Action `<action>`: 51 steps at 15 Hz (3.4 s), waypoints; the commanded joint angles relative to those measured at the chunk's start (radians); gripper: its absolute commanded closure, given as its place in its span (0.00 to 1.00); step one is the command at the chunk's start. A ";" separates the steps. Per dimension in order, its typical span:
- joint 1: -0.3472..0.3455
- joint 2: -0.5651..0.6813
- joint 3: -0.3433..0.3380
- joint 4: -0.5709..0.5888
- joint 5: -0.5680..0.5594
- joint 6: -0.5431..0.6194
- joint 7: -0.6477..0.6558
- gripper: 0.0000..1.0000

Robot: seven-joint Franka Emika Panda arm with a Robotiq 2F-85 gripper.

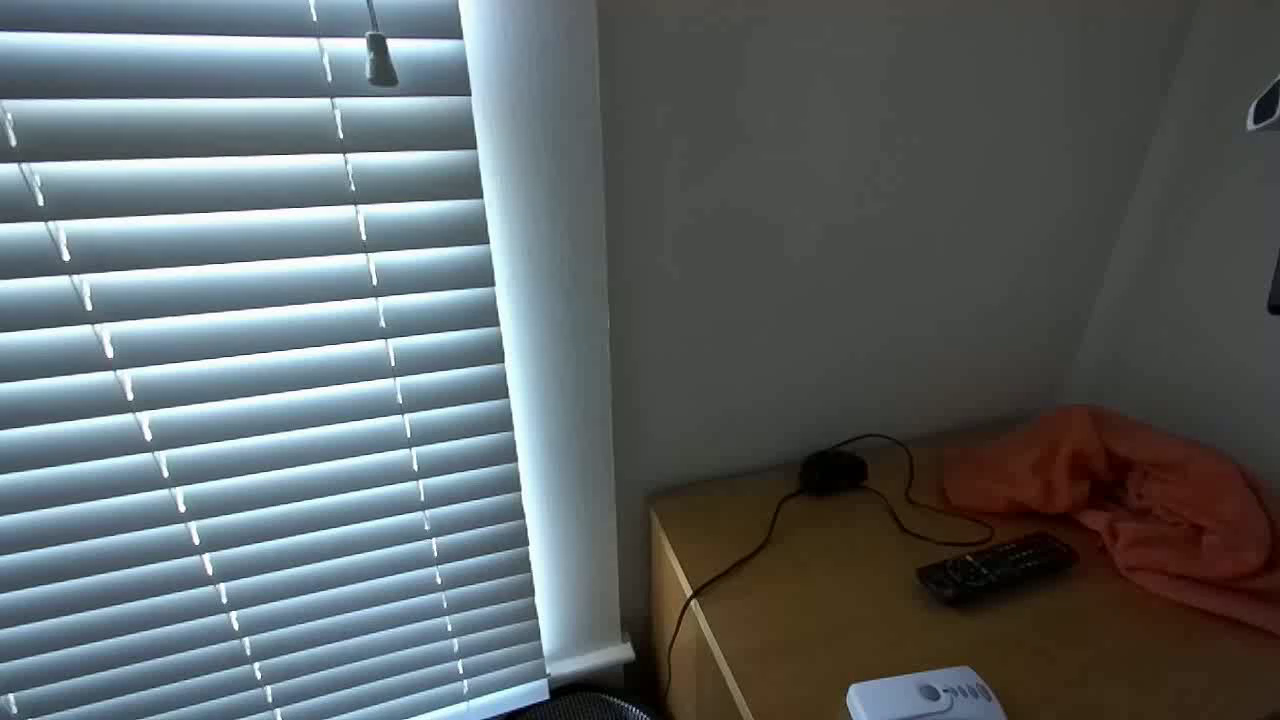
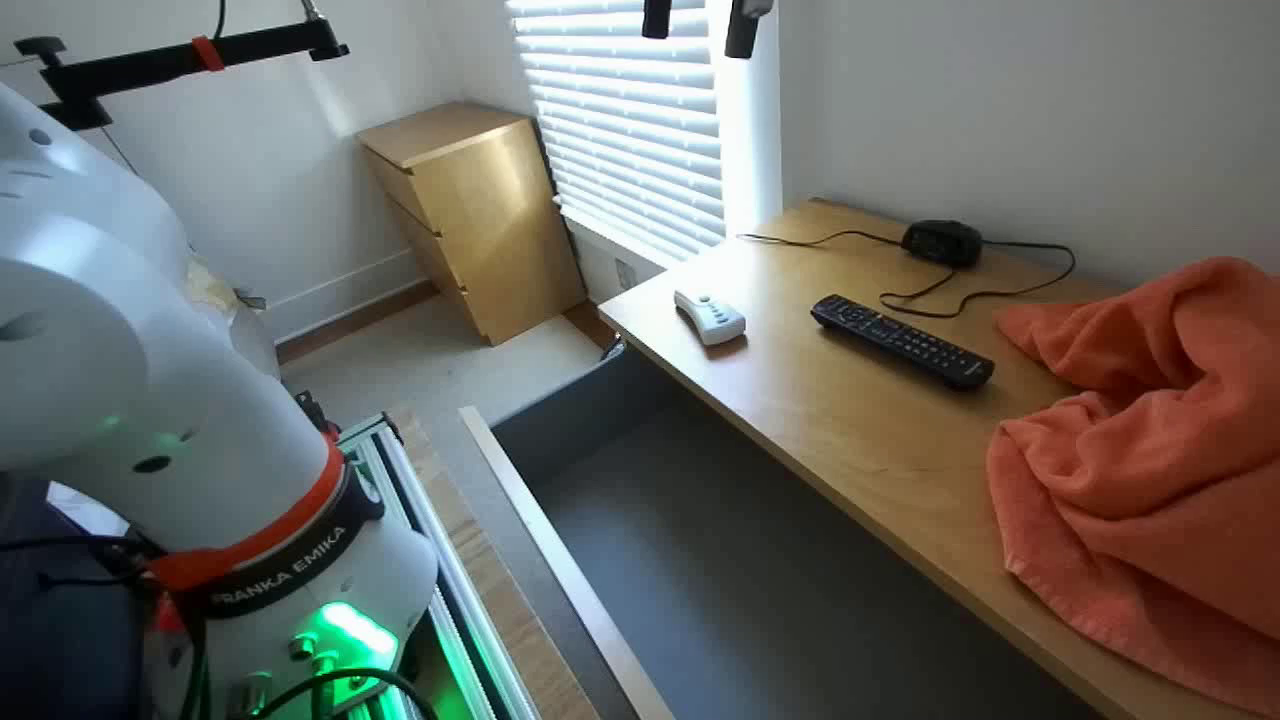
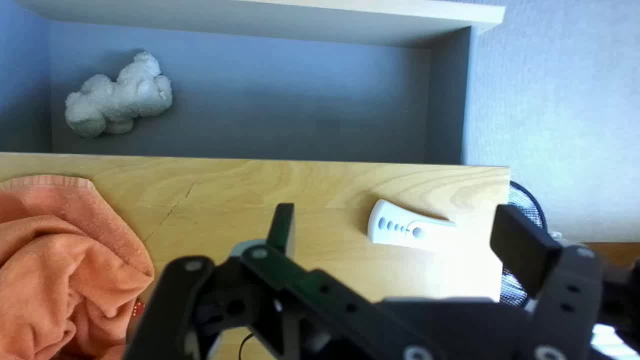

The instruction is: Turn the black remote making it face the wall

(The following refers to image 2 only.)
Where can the black TV remote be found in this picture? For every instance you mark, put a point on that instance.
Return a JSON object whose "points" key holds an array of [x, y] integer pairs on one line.
{"points": [[906, 345]]}

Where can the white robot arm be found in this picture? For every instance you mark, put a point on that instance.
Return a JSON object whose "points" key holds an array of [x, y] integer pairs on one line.
{"points": [[124, 381]]}

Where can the small white remote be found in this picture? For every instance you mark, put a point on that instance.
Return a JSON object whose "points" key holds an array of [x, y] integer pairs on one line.
{"points": [[709, 318]]}

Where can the white window blinds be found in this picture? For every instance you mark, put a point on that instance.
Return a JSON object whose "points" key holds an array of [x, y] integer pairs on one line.
{"points": [[626, 103]]}

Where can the wooden drawer cabinet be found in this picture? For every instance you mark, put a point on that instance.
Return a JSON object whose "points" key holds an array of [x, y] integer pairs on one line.
{"points": [[475, 199]]}

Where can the open grey drawer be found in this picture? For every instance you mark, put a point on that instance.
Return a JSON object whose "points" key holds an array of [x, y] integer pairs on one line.
{"points": [[735, 582]]}

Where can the black round device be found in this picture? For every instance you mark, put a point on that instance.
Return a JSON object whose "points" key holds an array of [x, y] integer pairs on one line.
{"points": [[946, 241]]}

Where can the orange towel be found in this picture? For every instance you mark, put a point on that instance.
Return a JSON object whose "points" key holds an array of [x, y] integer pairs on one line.
{"points": [[1147, 501]]}

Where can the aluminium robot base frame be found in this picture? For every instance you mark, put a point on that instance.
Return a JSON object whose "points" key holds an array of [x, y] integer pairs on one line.
{"points": [[450, 653]]}

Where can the black overhead camera bar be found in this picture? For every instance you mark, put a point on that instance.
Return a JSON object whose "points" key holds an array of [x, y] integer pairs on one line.
{"points": [[81, 87]]}

